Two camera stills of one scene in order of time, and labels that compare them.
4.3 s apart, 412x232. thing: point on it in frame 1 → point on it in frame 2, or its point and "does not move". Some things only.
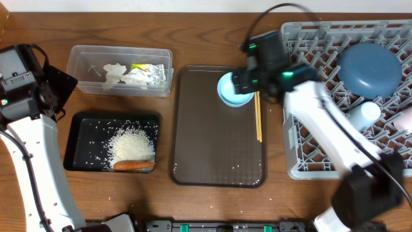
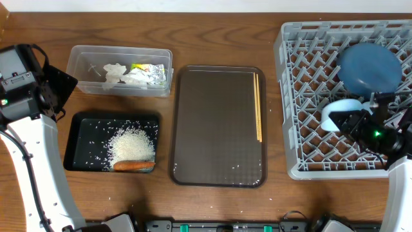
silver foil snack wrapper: x=157 y=72 does not move
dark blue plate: x=369 y=70 does not move
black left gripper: x=60 y=86 does not move
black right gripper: x=242 y=81 → x=349 y=119
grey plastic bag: x=136 y=75 does not move
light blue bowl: x=226 y=91 → x=341 y=106
